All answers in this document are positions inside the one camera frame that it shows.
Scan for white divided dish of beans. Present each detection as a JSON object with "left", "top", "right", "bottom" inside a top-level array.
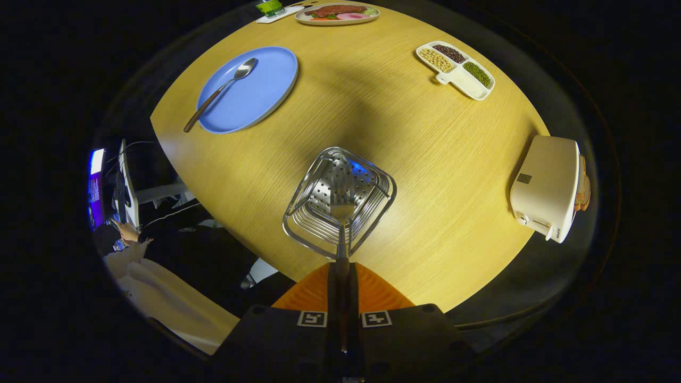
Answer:
[{"left": 416, "top": 41, "right": 496, "bottom": 101}]

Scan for white cloth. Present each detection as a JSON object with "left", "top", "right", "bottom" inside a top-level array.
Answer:
[{"left": 104, "top": 242, "right": 240, "bottom": 356}]

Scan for white square coaster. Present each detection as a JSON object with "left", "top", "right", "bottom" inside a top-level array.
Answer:
[{"left": 255, "top": 5, "right": 305, "bottom": 24}]

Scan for metal wire basket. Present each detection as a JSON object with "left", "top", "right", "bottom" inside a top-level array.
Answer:
[{"left": 282, "top": 147, "right": 397, "bottom": 260}]

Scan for plate of meat and vegetables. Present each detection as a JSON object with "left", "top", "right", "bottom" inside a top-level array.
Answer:
[{"left": 295, "top": 2, "right": 380, "bottom": 26}]

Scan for lit computer monitor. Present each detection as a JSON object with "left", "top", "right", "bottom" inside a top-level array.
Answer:
[{"left": 88, "top": 148, "right": 107, "bottom": 230}]

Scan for green drink bottle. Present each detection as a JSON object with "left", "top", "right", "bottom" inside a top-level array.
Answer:
[{"left": 255, "top": 0, "right": 286, "bottom": 18}]

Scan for blue round plate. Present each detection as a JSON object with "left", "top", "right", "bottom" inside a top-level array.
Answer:
[{"left": 197, "top": 46, "right": 299, "bottom": 134}]

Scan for spoon with brown handle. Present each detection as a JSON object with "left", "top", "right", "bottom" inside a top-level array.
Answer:
[{"left": 184, "top": 57, "right": 259, "bottom": 133}]

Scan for fork with brown handle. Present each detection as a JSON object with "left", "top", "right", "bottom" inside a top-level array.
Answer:
[{"left": 330, "top": 184, "right": 358, "bottom": 353}]

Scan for toast slices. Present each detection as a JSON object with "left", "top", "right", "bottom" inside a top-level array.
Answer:
[{"left": 574, "top": 155, "right": 592, "bottom": 212}]

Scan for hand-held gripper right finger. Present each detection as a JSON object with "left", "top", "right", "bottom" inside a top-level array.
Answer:
[{"left": 349, "top": 262, "right": 475, "bottom": 383}]

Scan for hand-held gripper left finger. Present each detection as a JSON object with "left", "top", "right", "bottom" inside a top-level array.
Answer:
[{"left": 213, "top": 262, "right": 341, "bottom": 383}]

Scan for white toaster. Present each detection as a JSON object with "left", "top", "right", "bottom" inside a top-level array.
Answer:
[{"left": 510, "top": 135, "right": 582, "bottom": 244}]

